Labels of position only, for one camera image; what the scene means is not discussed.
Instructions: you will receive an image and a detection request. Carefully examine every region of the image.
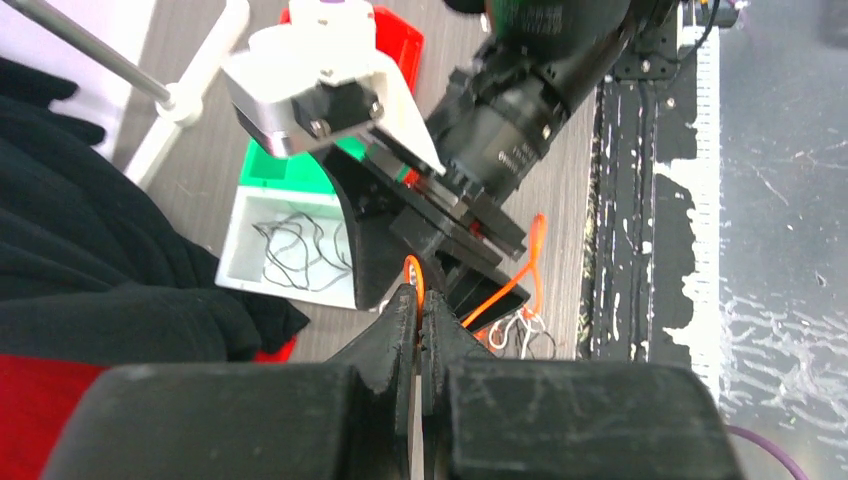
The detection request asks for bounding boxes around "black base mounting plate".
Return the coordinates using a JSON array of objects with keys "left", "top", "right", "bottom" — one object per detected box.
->
[{"left": 577, "top": 22, "right": 696, "bottom": 367}]

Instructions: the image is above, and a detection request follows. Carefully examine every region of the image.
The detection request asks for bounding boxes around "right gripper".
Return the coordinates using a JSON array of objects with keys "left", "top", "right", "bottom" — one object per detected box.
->
[{"left": 321, "top": 133, "right": 527, "bottom": 312}]

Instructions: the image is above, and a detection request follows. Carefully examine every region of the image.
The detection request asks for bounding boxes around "orange cable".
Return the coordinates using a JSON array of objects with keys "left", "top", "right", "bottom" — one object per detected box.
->
[{"left": 402, "top": 212, "right": 550, "bottom": 333}]

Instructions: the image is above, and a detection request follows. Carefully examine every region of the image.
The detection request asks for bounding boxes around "white clothes rack stand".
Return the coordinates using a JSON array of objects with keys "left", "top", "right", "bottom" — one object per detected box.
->
[{"left": 7, "top": 1, "right": 250, "bottom": 190}]

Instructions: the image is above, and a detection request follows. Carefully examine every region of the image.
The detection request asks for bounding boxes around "green plastic bin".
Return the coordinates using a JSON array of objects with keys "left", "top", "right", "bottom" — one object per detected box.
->
[{"left": 239, "top": 140, "right": 335, "bottom": 194}]

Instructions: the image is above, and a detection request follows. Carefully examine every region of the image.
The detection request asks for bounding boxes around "white tangled cable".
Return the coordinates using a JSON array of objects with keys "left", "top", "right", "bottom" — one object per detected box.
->
[{"left": 486, "top": 307, "right": 551, "bottom": 360}]

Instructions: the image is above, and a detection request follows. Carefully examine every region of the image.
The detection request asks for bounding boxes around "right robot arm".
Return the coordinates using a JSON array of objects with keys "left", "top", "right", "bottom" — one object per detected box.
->
[{"left": 318, "top": 1, "right": 678, "bottom": 315}]

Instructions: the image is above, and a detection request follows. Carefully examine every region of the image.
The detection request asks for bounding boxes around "white plastic bin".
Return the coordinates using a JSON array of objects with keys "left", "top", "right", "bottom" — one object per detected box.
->
[{"left": 215, "top": 186, "right": 355, "bottom": 309}]

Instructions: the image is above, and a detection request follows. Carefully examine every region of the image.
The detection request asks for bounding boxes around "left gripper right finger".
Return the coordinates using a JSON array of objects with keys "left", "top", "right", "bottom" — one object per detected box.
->
[{"left": 421, "top": 292, "right": 743, "bottom": 479}]

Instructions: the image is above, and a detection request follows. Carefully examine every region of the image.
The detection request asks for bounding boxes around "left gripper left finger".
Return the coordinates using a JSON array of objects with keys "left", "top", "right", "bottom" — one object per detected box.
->
[{"left": 43, "top": 285, "right": 417, "bottom": 479}]

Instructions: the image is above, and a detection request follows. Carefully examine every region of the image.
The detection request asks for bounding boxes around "red plastic bin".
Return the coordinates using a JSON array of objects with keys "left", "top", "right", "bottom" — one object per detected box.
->
[{"left": 267, "top": 1, "right": 424, "bottom": 92}]

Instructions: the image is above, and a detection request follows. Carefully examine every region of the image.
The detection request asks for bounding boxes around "black thin cable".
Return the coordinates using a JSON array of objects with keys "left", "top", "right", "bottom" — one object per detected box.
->
[{"left": 251, "top": 211, "right": 354, "bottom": 293}]

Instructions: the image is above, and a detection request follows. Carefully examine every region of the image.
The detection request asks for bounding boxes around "red t-shirt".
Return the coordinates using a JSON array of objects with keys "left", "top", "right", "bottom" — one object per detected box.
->
[{"left": 1, "top": 337, "right": 303, "bottom": 479}]

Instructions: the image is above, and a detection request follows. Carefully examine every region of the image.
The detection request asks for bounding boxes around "black t-shirt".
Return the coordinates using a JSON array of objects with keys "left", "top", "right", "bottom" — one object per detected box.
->
[{"left": 1, "top": 59, "right": 309, "bottom": 365}]

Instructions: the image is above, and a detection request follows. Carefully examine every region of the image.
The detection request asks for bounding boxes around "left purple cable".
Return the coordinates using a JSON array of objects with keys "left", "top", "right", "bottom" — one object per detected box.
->
[{"left": 725, "top": 425, "right": 811, "bottom": 480}]

